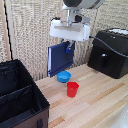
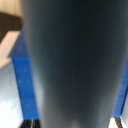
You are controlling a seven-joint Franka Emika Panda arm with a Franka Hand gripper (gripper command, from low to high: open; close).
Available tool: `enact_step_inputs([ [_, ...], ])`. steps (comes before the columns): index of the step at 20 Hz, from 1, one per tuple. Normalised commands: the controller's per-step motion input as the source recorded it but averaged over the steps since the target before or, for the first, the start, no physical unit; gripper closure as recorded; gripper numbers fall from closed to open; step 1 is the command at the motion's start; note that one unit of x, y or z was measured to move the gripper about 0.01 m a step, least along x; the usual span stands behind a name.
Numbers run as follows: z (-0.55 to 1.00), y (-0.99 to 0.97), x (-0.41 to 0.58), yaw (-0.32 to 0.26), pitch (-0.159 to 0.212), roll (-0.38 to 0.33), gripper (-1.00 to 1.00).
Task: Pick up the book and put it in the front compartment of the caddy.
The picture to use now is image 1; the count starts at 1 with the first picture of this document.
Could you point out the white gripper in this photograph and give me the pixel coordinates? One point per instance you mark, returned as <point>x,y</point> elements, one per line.
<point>69,31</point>

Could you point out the dark blue book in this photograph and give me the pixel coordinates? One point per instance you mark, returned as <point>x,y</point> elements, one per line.
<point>60,58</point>

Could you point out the blue bowl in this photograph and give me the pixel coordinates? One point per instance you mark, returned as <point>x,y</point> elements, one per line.
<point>63,76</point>

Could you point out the red cup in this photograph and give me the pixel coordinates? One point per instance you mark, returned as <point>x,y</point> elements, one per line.
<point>72,89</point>

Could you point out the black appliance box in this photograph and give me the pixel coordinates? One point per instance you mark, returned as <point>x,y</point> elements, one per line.
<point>110,53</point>

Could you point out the black fabric storage box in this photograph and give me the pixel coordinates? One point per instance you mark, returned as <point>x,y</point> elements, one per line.
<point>19,96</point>

